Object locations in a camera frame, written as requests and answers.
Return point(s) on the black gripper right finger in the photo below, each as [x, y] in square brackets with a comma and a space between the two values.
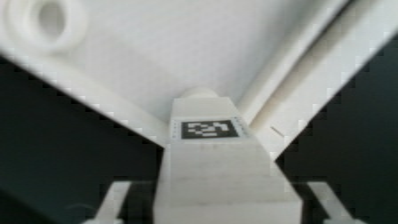
[337, 211]

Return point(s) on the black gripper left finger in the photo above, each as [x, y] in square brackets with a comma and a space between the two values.
[108, 214]

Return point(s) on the white desk tabletop tray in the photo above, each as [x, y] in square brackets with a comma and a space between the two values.
[127, 51]

